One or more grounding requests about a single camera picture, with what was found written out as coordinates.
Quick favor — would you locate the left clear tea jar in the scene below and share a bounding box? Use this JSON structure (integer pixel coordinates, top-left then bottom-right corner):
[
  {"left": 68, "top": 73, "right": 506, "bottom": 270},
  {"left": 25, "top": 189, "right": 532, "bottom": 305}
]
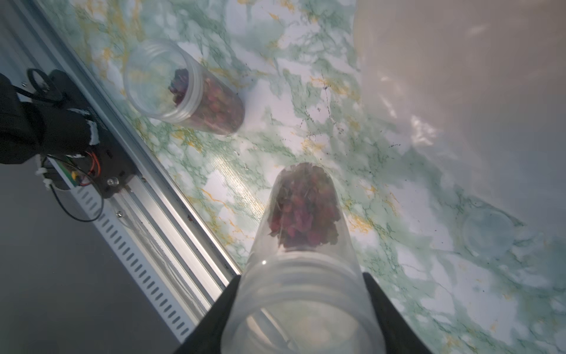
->
[{"left": 123, "top": 40, "right": 245, "bottom": 136}]

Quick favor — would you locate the clear jar lid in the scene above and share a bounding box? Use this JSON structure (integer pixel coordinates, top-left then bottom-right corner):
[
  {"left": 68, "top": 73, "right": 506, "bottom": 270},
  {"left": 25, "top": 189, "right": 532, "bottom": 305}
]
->
[{"left": 462, "top": 208, "right": 515, "bottom": 259}]

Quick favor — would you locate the small tea jar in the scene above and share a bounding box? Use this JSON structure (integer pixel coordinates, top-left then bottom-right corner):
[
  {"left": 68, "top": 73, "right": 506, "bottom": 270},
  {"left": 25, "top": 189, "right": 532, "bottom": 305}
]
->
[{"left": 221, "top": 162, "right": 386, "bottom": 353}]

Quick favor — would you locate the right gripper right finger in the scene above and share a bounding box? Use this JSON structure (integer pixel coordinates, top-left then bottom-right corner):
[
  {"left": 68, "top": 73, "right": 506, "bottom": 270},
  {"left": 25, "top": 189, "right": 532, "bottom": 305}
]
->
[{"left": 363, "top": 272, "right": 432, "bottom": 354}]

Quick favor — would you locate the left green circuit board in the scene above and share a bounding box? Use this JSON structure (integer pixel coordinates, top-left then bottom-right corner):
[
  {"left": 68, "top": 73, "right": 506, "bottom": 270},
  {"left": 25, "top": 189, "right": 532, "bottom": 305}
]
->
[{"left": 47, "top": 156, "right": 90, "bottom": 189}]

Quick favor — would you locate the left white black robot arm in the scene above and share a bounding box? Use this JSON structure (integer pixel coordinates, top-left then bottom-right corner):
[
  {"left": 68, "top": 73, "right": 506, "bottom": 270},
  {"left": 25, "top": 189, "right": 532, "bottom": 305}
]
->
[{"left": 1, "top": 69, "right": 100, "bottom": 165}]

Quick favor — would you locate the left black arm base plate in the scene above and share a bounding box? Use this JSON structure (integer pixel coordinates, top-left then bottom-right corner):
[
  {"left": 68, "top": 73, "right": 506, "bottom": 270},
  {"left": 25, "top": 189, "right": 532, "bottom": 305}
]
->
[{"left": 27, "top": 69, "right": 138, "bottom": 199}]

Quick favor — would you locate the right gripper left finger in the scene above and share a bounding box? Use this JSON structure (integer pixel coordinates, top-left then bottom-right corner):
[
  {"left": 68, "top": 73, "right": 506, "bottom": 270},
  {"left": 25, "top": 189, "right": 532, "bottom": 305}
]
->
[{"left": 174, "top": 275, "right": 241, "bottom": 354}]

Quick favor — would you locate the cream plastic trash bin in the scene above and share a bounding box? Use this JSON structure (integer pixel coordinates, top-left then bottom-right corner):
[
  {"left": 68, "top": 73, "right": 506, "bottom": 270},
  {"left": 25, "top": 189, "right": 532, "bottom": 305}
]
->
[{"left": 353, "top": 1, "right": 565, "bottom": 234}]

